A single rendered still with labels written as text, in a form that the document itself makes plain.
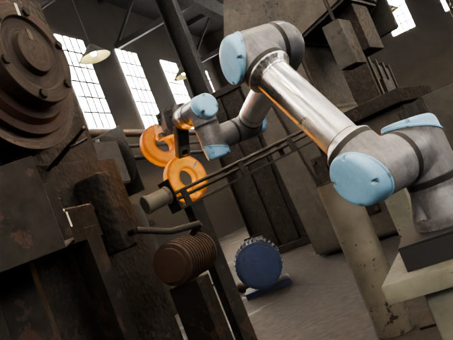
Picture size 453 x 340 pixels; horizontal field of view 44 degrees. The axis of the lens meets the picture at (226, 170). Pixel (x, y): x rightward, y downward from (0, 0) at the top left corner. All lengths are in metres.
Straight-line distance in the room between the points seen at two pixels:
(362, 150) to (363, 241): 0.73
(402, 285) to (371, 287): 0.68
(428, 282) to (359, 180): 0.23
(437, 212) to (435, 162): 0.10
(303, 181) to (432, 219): 2.87
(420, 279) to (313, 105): 0.41
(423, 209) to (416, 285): 0.17
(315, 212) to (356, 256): 2.25
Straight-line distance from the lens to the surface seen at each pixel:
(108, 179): 1.69
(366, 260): 1.81
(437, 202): 1.20
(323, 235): 4.06
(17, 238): 0.81
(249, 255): 3.41
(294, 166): 4.05
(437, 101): 3.11
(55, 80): 1.57
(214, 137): 1.63
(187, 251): 1.60
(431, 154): 1.19
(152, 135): 1.90
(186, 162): 1.84
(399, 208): 1.82
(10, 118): 1.46
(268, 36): 1.34
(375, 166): 1.09
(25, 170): 0.82
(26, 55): 1.50
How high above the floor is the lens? 0.54
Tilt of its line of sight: 4 degrees up
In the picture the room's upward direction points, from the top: 22 degrees counter-clockwise
